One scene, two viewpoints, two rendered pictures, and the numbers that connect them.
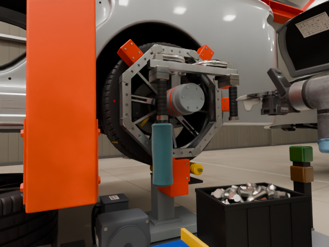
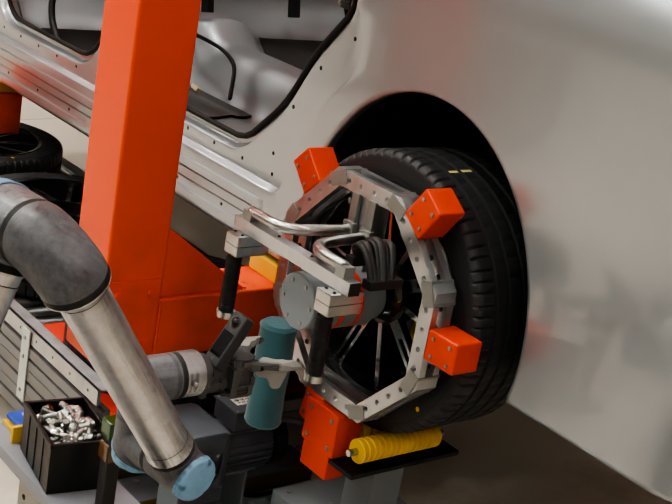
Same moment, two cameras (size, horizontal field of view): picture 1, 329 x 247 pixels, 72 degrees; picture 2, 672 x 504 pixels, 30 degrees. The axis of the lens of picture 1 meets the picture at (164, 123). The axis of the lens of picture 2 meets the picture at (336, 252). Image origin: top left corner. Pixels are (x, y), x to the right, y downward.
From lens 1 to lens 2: 2.85 m
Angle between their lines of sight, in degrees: 75
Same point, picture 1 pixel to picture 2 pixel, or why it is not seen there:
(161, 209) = (348, 490)
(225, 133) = not seen: outside the picture
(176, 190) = (309, 458)
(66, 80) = (95, 234)
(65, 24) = (101, 177)
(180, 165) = (322, 417)
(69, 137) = not seen: hidden behind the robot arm
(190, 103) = (291, 310)
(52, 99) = not seen: hidden behind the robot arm
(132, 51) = (306, 171)
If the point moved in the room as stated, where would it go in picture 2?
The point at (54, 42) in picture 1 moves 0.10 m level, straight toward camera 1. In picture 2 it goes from (94, 193) to (56, 195)
